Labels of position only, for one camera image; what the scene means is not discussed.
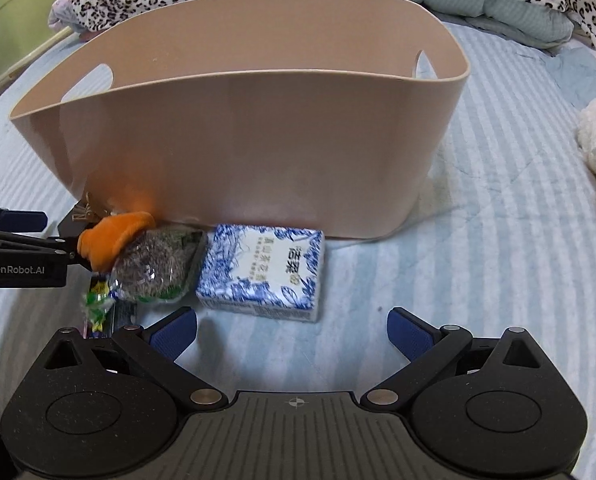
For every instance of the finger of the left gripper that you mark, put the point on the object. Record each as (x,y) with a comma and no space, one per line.
(21,221)
(23,244)

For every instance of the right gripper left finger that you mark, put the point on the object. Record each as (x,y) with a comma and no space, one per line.
(153,350)

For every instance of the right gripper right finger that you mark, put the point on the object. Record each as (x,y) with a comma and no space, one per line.
(429,349)

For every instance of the clear bag of dried herbs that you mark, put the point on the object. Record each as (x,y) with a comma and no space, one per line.
(159,267)

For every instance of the blue white tissue pack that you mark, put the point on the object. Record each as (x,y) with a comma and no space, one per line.
(263,270)

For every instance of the small dark green packet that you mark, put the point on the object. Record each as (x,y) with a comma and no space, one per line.
(105,318)

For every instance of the bronze metal hair clip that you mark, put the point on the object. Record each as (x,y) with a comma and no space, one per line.
(89,210)

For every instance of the beige plastic storage basket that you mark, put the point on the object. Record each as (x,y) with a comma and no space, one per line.
(319,114)

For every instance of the teal quilted comforter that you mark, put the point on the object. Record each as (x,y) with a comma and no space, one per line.
(527,23)

